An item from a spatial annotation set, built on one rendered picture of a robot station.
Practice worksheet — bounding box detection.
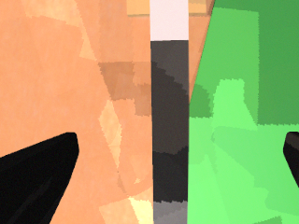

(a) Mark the green putting mat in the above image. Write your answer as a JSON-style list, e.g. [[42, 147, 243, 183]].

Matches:
[[187, 0, 299, 224]]

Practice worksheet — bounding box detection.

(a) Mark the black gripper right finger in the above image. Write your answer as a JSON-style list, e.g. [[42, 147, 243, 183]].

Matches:
[[283, 131, 299, 188]]

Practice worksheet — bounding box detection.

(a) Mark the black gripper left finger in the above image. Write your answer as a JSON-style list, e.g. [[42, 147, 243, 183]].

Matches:
[[0, 132, 79, 224]]

